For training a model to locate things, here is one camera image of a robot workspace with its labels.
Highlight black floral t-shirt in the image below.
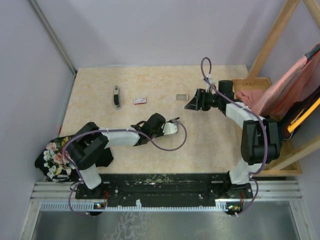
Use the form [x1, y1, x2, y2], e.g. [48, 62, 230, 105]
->
[34, 136, 115, 183]

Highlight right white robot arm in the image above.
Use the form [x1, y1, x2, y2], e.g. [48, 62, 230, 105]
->
[184, 80, 281, 198]

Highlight pink cloth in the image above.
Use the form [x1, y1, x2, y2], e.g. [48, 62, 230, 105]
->
[235, 44, 320, 116]

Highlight dark navy garment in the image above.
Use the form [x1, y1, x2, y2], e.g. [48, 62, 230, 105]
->
[277, 92, 320, 143]

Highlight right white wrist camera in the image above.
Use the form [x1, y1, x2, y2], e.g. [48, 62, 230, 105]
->
[203, 74, 216, 88]

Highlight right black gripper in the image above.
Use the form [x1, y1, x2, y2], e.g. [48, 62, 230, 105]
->
[185, 88, 222, 112]

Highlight wooden rack frame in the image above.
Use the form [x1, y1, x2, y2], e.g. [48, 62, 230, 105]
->
[242, 0, 320, 173]

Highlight grey staple box tray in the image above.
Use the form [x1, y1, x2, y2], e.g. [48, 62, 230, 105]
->
[176, 94, 189, 101]

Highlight black silver stapler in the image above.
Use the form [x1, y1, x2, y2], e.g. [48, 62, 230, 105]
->
[113, 85, 122, 110]

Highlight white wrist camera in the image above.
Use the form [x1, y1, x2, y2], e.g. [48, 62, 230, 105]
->
[162, 121, 179, 136]
[203, 74, 216, 88]

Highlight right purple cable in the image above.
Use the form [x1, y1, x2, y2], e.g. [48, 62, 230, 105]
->
[201, 57, 268, 217]

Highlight wooden tray box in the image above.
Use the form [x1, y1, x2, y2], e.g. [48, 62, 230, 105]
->
[232, 77, 302, 177]

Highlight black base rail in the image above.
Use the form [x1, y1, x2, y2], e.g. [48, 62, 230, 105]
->
[75, 173, 253, 208]

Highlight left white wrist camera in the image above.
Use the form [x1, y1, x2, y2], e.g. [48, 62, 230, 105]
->
[162, 121, 179, 136]

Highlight red staple box sleeve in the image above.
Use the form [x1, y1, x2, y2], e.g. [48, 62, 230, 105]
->
[133, 97, 147, 105]

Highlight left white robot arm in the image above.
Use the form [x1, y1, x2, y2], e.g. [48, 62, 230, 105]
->
[62, 113, 179, 199]

